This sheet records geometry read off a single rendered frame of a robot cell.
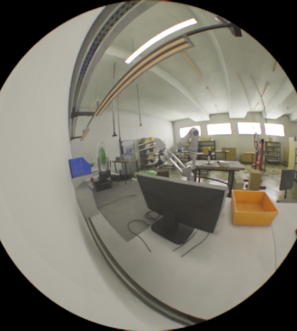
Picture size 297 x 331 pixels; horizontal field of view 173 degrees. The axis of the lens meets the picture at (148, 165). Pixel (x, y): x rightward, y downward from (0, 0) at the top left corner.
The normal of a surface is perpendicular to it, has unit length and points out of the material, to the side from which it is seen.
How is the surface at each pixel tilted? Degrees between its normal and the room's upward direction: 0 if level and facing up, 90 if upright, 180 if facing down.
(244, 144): 90
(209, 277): 0
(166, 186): 73
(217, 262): 0
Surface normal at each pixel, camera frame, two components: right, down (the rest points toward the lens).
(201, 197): -0.72, -0.11
